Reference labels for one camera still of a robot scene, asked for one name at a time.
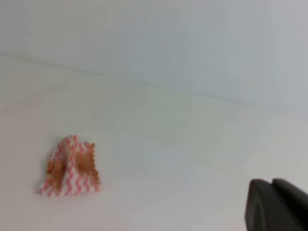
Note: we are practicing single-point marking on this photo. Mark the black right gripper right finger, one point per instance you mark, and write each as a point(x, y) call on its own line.
point(295, 199)

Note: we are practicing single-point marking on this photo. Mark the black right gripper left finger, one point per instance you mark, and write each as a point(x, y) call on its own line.
point(266, 211)

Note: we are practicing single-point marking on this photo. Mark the pink white striped rag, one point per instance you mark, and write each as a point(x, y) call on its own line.
point(71, 169)

